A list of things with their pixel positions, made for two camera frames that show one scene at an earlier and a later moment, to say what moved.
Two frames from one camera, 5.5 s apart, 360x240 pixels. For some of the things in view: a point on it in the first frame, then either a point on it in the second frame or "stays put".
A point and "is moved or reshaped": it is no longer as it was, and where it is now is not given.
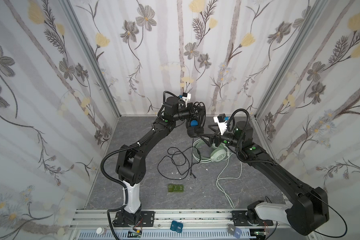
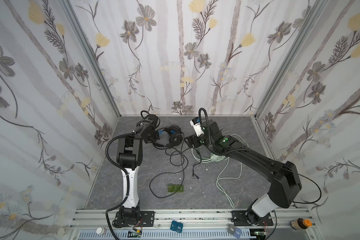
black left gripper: (194, 121) to (153, 135)
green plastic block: (176, 188) stays put
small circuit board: (134, 233) stays put
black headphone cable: (192, 159) is moved or reshaped
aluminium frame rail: (93, 219) stays put
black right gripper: (217, 139) to (193, 140)
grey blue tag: (234, 231) stays put
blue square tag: (176, 226) stays put
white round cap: (100, 230) stays put
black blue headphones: (195, 125) to (175, 136)
